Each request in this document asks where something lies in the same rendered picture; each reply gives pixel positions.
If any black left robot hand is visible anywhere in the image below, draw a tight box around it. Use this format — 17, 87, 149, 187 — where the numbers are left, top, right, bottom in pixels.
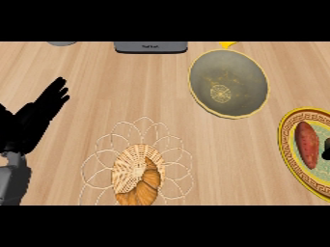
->
0, 76, 72, 155

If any yellow patterned plate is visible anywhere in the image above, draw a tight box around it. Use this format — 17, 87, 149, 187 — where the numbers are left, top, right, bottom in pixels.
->
275, 106, 330, 206

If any grey bowl with yellow rim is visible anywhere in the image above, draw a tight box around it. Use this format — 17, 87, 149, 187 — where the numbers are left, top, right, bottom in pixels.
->
185, 48, 271, 120

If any red sweet potato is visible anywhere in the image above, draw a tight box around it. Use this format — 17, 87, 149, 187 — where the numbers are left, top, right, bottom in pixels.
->
293, 121, 321, 171

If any grey round object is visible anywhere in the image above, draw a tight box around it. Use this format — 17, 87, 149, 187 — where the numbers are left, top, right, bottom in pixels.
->
45, 41, 78, 47

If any wicker basket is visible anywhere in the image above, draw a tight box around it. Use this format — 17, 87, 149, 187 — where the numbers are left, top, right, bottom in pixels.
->
76, 116, 194, 206

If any croissant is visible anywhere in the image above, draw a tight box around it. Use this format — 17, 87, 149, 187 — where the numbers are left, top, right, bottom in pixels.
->
113, 156, 163, 206

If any dark grey appliance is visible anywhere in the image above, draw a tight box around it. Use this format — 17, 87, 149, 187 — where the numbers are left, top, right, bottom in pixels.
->
112, 41, 188, 55

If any yellow object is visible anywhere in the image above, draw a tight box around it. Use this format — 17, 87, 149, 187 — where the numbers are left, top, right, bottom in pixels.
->
218, 41, 239, 49

